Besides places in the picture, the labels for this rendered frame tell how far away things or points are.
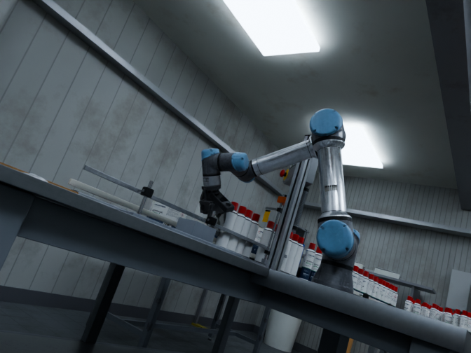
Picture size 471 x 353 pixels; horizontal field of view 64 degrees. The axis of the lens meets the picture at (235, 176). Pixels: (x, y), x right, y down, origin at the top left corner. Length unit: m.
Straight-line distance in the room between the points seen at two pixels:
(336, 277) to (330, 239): 0.18
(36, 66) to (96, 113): 0.66
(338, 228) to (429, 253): 5.09
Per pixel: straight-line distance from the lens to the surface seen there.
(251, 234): 1.73
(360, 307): 0.79
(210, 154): 1.54
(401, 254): 6.38
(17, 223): 0.61
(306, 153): 1.57
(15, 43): 3.62
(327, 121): 1.41
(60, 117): 3.74
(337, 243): 1.28
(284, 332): 6.06
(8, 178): 0.57
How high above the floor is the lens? 0.79
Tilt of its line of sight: 14 degrees up
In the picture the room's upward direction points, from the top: 19 degrees clockwise
